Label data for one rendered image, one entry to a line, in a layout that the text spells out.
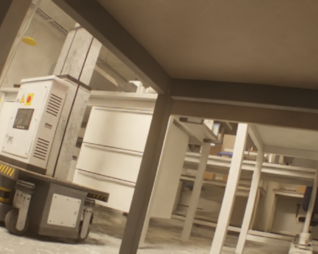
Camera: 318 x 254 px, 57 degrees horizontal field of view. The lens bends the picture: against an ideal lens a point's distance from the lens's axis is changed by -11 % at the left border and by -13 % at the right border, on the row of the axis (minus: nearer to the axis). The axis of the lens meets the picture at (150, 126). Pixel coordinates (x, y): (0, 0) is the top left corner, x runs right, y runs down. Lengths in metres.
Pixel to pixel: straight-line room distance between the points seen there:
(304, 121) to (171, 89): 0.43
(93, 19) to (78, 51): 0.91
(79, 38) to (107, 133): 0.70
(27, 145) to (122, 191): 0.75
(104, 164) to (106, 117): 0.31
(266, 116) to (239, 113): 0.09
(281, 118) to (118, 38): 0.53
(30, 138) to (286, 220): 5.46
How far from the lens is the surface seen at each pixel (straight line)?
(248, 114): 1.01
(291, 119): 0.99
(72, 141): 1.56
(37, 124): 1.37
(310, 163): 3.70
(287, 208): 6.29
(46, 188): 1.36
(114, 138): 2.02
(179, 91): 1.00
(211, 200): 6.54
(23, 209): 1.34
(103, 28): 0.73
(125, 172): 1.93
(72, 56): 1.61
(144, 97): 1.95
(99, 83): 2.57
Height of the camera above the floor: 0.31
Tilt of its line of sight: 12 degrees up
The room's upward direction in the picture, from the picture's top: 14 degrees clockwise
